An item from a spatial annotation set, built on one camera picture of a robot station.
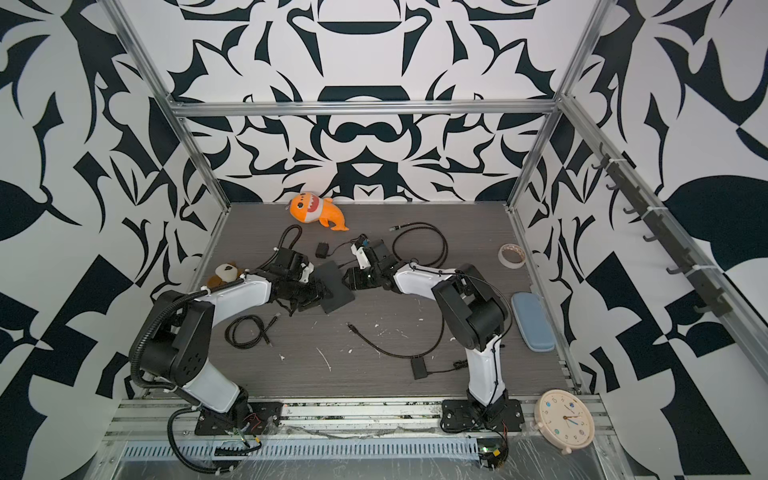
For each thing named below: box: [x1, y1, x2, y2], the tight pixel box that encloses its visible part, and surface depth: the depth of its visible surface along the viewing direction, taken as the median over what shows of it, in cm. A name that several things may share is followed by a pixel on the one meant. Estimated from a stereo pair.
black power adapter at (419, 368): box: [410, 357, 428, 380], surface depth 83 cm
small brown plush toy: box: [207, 262, 243, 289], surface depth 100 cm
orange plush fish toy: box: [285, 192, 349, 232], surface depth 112 cm
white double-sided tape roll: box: [498, 243, 527, 270], surface depth 107 cm
